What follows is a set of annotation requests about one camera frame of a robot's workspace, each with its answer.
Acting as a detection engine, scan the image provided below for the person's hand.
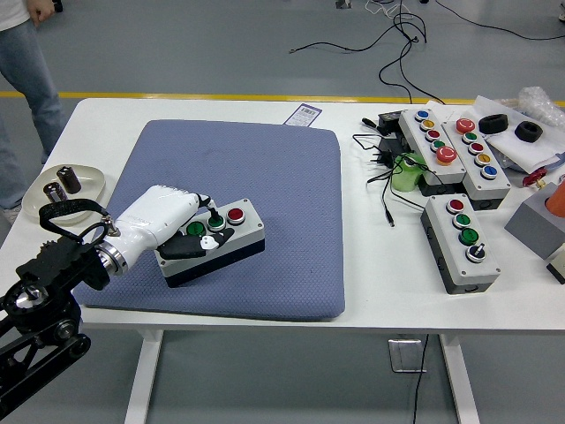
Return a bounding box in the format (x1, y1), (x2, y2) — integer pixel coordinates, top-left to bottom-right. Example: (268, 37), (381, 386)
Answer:
(26, 0), (57, 23)

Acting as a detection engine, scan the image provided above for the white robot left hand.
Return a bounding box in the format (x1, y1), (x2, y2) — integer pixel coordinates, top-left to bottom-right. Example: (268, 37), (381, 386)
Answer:
(103, 184), (236, 266)

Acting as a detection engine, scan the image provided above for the grey four-button control box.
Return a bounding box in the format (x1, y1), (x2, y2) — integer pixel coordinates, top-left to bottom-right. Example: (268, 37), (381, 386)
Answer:
(419, 194), (502, 295)
(153, 197), (267, 289)

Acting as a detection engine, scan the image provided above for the grey five-button control box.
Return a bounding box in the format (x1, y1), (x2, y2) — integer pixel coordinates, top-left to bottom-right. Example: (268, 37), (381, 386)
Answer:
(442, 117), (512, 211)
(398, 108), (469, 198)

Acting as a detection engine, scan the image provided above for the beige shallow dish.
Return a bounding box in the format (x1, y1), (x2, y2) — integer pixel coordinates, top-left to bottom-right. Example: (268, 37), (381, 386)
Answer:
(20, 163), (107, 225)

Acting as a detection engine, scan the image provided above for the person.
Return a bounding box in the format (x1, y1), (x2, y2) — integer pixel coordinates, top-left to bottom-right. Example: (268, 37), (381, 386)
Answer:
(0, 0), (72, 222)

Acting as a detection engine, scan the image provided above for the dark cylindrical capacitor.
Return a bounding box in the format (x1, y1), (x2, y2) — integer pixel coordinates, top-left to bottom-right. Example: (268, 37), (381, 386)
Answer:
(42, 183), (67, 204)
(56, 165), (83, 194)

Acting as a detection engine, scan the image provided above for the blue-grey textured mat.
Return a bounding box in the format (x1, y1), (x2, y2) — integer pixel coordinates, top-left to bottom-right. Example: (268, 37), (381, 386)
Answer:
(75, 118), (346, 322)

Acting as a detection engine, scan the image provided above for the white table leg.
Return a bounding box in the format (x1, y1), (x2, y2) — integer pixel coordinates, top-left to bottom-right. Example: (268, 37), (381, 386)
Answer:
(439, 333), (481, 424)
(123, 329), (165, 424)

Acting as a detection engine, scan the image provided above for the purple white barcode tag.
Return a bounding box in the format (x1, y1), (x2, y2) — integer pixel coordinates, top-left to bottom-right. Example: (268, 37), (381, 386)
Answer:
(283, 102), (323, 128)

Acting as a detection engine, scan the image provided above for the black power adapter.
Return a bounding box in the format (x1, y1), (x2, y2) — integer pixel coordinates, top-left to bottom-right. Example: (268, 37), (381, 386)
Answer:
(377, 110), (406, 135)

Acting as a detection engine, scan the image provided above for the metal floor socket plate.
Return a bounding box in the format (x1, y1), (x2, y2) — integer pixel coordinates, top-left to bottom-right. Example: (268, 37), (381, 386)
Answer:
(388, 337), (428, 375)

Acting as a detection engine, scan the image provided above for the white paper sheet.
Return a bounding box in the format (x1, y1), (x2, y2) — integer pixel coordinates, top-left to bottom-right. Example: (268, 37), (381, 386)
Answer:
(423, 95), (565, 174)

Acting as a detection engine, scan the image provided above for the grey block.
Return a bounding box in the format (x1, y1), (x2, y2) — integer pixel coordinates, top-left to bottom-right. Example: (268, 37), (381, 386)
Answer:
(504, 183), (565, 261)

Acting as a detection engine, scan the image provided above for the small red key part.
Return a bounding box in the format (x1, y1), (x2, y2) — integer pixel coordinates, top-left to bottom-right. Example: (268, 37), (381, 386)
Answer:
(522, 170), (548, 189)

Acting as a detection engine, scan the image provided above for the clear bubble wrap bag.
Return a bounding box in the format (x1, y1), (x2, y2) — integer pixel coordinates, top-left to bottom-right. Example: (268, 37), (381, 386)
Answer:
(498, 86), (565, 129)

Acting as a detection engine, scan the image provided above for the orange cylinder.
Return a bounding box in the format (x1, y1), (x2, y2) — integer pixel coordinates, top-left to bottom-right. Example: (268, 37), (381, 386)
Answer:
(545, 180), (565, 217)

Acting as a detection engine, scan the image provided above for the small white black box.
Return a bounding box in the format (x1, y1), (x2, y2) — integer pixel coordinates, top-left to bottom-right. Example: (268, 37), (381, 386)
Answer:
(546, 251), (565, 284)

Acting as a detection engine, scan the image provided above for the black floor cable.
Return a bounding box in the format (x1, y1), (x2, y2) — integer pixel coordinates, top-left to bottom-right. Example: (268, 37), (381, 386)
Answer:
(434, 0), (565, 43)
(289, 0), (447, 105)

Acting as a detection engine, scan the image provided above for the black cord with barrel plug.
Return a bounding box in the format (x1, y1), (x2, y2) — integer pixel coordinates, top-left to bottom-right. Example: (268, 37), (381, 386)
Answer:
(351, 117), (432, 229)

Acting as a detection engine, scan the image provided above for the black wall plug adapter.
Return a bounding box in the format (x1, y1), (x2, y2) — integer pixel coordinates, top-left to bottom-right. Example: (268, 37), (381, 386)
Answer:
(365, 133), (416, 170)

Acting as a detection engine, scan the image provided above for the white floor cable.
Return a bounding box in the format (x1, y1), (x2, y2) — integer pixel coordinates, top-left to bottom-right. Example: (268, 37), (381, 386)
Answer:
(365, 0), (401, 19)

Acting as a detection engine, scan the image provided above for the black hanging power cable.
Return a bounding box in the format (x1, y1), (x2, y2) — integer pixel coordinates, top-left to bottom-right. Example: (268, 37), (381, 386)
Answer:
(412, 334), (432, 424)

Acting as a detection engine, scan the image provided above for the black foam ring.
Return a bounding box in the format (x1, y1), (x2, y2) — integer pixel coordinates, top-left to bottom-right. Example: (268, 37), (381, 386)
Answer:
(514, 121), (544, 143)
(478, 113), (509, 134)

